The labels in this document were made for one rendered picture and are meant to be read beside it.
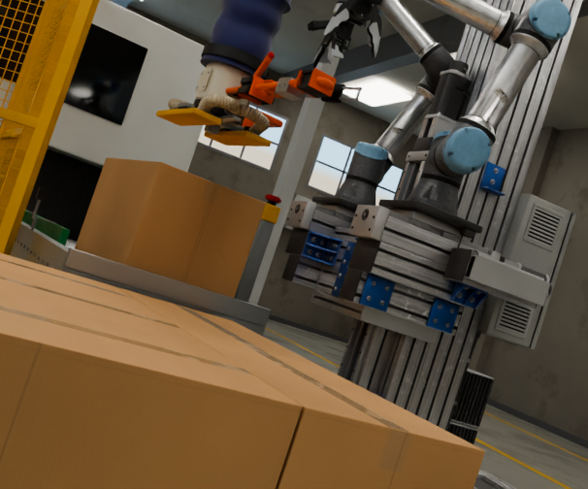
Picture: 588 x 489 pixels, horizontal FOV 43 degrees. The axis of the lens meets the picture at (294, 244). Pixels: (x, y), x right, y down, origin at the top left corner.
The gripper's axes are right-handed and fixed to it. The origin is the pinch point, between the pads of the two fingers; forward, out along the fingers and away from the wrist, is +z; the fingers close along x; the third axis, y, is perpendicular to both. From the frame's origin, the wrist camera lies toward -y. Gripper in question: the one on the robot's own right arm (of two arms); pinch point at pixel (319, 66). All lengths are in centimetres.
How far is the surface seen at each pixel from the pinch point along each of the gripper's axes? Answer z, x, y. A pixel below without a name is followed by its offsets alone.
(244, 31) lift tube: 7.6, -24.3, -37.4
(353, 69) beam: -211, 641, 278
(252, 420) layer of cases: 101, -156, -49
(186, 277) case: 89, -23, -29
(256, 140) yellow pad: 40, -30, -23
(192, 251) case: 81, -23, -30
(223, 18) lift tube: 4.8, -18.2, -43.8
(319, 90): 30, -78, -26
